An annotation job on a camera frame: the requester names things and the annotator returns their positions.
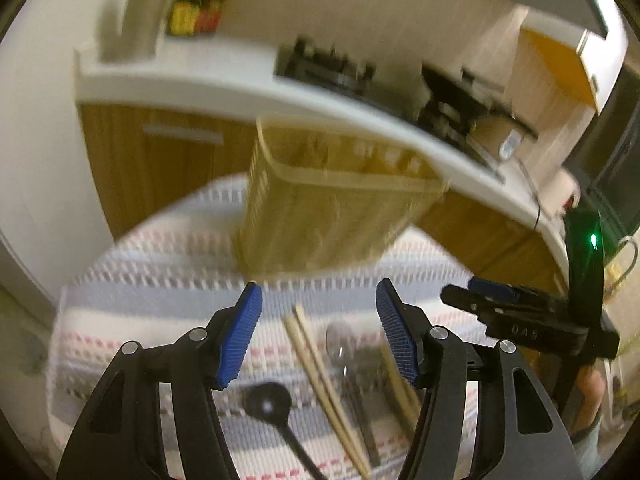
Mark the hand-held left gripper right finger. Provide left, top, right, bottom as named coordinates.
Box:
left=375, top=278, right=586, bottom=480

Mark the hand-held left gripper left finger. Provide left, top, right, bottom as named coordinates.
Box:
left=56, top=281, right=264, bottom=480

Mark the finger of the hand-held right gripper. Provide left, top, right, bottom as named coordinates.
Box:
left=440, top=284, right=567, bottom=324
left=468, top=276, right=551, bottom=299

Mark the metal spoon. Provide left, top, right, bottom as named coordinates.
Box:
left=325, top=324, right=383, bottom=467

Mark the wooden chopstick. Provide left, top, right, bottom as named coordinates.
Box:
left=283, top=314, right=369, bottom=479
left=292, top=306, right=374, bottom=476
left=378, top=347, right=423, bottom=428

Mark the black spoon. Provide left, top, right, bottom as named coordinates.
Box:
left=241, top=382, right=328, bottom=480

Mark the bamboo utensil holder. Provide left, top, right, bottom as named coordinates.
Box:
left=235, top=115, right=451, bottom=279

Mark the person's right hand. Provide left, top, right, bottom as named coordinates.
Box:
left=574, top=367, right=608, bottom=433

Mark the white round appliance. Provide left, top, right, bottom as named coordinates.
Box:
left=545, top=167, right=583, bottom=216

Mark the striped woven table cloth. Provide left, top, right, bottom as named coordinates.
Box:
left=45, top=172, right=501, bottom=480

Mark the brown cardboard box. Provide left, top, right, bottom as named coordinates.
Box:
left=472, top=115, right=526, bottom=161

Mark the wooden base cabinet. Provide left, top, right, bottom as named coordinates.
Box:
left=77, top=102, right=571, bottom=301

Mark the black wok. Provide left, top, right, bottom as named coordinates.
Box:
left=420, top=62, right=541, bottom=141

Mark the white kitchen countertop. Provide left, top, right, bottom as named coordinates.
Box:
left=75, top=40, right=573, bottom=281

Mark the black gas stove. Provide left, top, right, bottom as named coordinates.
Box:
left=275, top=35, right=506, bottom=176

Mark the white range hood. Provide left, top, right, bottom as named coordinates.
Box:
left=480, top=0, right=616, bottom=41

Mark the black power cable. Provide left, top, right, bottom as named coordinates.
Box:
left=515, top=159, right=545, bottom=232

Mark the white cabinet handle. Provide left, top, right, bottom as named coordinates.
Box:
left=142, top=122, right=226, bottom=146

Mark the wooden wall cabinet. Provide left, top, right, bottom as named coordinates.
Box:
left=515, top=7, right=612, bottom=116

